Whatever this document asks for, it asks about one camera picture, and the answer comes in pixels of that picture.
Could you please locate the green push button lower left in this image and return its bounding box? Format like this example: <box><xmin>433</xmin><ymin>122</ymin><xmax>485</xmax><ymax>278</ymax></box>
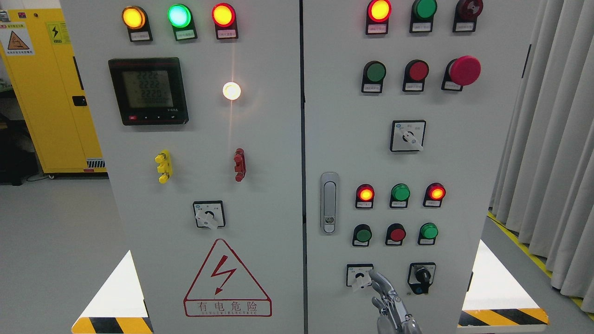
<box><xmin>352</xmin><ymin>224</ymin><xmax>373</xmax><ymax>247</ymax></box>

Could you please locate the green indicator middle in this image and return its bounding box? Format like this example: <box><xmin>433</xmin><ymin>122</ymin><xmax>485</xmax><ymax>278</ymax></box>
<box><xmin>389</xmin><ymin>183</ymin><xmax>410</xmax><ymax>209</ymax></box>

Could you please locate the grey robotic right hand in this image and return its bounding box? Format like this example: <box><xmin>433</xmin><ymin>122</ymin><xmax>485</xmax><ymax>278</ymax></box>
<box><xmin>369</xmin><ymin>270</ymin><xmax>422</xmax><ymax>334</ymax></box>

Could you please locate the red lit top indicator right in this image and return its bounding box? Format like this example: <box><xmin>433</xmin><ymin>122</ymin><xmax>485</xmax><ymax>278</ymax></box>
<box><xmin>365</xmin><ymin>0</ymin><xmax>392</xmax><ymax>35</ymax></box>

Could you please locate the red push button upper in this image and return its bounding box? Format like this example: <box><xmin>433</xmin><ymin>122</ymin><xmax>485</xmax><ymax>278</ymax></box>
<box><xmin>402</xmin><ymin>59</ymin><xmax>429</xmax><ymax>92</ymax></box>

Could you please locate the yellow indicator light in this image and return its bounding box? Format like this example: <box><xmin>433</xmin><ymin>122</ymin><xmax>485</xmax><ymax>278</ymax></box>
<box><xmin>122</xmin><ymin>6</ymin><xmax>153</xmax><ymax>42</ymax></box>

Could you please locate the silver door handle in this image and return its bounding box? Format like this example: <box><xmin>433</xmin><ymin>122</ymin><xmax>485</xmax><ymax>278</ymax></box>
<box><xmin>320</xmin><ymin>172</ymin><xmax>339</xmax><ymax>234</ymax></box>

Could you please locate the red terminal connector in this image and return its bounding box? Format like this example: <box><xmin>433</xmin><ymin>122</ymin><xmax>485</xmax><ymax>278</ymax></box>
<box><xmin>233</xmin><ymin>148</ymin><xmax>246</xmax><ymax>182</ymax></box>

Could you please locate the green push button lower right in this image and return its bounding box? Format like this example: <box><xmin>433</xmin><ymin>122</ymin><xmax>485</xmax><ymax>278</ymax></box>
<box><xmin>417</xmin><ymin>223</ymin><xmax>439</xmax><ymax>245</ymax></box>

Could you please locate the red lightning warning sticker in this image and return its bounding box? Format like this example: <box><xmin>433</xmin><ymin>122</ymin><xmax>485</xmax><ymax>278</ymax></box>
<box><xmin>184</xmin><ymin>238</ymin><xmax>273</xmax><ymax>317</ymax></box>

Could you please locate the green lit indicator light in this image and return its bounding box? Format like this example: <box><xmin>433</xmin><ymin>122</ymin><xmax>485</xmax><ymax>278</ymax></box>
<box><xmin>167</xmin><ymin>4</ymin><xmax>198</xmax><ymax>41</ymax></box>

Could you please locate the yellow safety cabinet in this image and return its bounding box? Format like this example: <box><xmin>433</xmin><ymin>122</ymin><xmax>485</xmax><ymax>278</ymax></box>
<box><xmin>1</xmin><ymin>8</ymin><xmax>106</xmax><ymax>175</ymax></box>

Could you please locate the lower white rotary switch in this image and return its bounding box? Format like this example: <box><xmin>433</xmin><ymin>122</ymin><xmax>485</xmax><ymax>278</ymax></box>
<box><xmin>345</xmin><ymin>263</ymin><xmax>374</xmax><ymax>292</ymax></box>

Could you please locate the grey left cabinet door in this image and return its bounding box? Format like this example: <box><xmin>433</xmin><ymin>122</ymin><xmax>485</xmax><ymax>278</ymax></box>
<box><xmin>61</xmin><ymin>0</ymin><xmax>305</xmax><ymax>334</ymax></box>

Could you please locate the green push button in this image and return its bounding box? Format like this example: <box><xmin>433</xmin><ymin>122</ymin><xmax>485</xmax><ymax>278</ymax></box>
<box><xmin>352</xmin><ymin>224</ymin><xmax>373</xmax><ymax>247</ymax></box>
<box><xmin>361</xmin><ymin>61</ymin><xmax>387</xmax><ymax>93</ymax></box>
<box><xmin>417</xmin><ymin>223</ymin><xmax>439</xmax><ymax>245</ymax></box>

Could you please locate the upper right rotary switch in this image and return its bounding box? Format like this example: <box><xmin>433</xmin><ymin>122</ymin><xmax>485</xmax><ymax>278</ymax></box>
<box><xmin>389</xmin><ymin>120</ymin><xmax>426</xmax><ymax>154</ymax></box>

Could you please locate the red push button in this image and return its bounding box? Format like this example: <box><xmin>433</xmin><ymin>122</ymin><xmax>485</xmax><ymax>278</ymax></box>
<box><xmin>385</xmin><ymin>223</ymin><xmax>407</xmax><ymax>246</ymax></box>
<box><xmin>402</xmin><ymin>59</ymin><xmax>429</xmax><ymax>92</ymax></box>

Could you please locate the red emergency stop button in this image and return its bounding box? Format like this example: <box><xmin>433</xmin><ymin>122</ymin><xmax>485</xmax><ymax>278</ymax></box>
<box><xmin>441</xmin><ymin>55</ymin><xmax>482</xmax><ymax>91</ymax></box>

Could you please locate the yellow terminal connector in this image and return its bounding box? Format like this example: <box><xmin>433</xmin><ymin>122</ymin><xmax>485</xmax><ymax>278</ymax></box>
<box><xmin>155</xmin><ymin>149</ymin><xmax>173</xmax><ymax>184</ymax></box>

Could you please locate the white lit indicator light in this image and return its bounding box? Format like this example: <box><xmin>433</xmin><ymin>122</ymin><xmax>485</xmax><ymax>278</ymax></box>
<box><xmin>222</xmin><ymin>82</ymin><xmax>242</xmax><ymax>101</ymax></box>

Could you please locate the green top indicator light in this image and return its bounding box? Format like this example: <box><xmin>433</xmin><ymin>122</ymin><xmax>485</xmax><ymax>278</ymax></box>
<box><xmin>409</xmin><ymin>0</ymin><xmax>438</xmax><ymax>33</ymax></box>

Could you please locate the left door rotary switch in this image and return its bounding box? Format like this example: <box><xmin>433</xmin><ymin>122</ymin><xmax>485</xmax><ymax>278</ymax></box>
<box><xmin>193</xmin><ymin>200</ymin><xmax>226</xmax><ymax>230</ymax></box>

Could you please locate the black digital power meter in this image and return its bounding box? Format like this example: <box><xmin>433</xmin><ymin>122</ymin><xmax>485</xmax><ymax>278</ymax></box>
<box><xmin>108</xmin><ymin>57</ymin><xmax>188</xmax><ymax>126</ymax></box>

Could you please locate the red push button lower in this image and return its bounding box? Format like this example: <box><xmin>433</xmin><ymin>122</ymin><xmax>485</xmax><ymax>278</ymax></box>
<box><xmin>385</xmin><ymin>223</ymin><xmax>407</xmax><ymax>246</ymax></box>

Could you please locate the dark red buzzer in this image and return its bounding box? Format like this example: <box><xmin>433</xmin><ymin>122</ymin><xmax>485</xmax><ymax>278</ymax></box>
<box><xmin>452</xmin><ymin>0</ymin><xmax>484</xmax><ymax>32</ymax></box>

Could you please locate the black key selector switch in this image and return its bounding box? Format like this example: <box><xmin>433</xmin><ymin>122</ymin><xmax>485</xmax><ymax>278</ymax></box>
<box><xmin>407</xmin><ymin>262</ymin><xmax>437</xmax><ymax>295</ymax></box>

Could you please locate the grey cabinet door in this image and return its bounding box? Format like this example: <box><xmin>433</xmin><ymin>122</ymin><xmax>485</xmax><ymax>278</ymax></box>
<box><xmin>61</xmin><ymin>0</ymin><xmax>305</xmax><ymax>334</ymax></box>
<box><xmin>303</xmin><ymin>0</ymin><xmax>543</xmax><ymax>334</ymax></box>

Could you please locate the grey right cabinet door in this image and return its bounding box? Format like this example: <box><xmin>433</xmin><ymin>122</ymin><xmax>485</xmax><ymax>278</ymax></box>
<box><xmin>303</xmin><ymin>0</ymin><xmax>543</xmax><ymax>334</ymax></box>

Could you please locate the red lit indicator middle left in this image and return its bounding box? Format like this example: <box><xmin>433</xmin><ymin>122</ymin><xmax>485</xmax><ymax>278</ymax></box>
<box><xmin>355</xmin><ymin>184</ymin><xmax>375</xmax><ymax>209</ymax></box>

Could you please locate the red lit indicator light left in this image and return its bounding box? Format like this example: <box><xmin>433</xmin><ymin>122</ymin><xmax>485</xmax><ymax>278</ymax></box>
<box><xmin>211</xmin><ymin>3</ymin><xmax>239</xmax><ymax>40</ymax></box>

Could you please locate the green push button upper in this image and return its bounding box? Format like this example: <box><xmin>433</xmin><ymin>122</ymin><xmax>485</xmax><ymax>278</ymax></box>
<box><xmin>361</xmin><ymin>61</ymin><xmax>387</xmax><ymax>93</ymax></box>

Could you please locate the red lit indicator middle right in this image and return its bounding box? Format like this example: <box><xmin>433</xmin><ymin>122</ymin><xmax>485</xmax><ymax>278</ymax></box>
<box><xmin>423</xmin><ymin>182</ymin><xmax>446</xmax><ymax>208</ymax></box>

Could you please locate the grey curtain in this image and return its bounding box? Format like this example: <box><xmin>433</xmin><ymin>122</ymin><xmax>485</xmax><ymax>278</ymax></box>
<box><xmin>491</xmin><ymin>0</ymin><xmax>594</xmax><ymax>313</ymax></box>

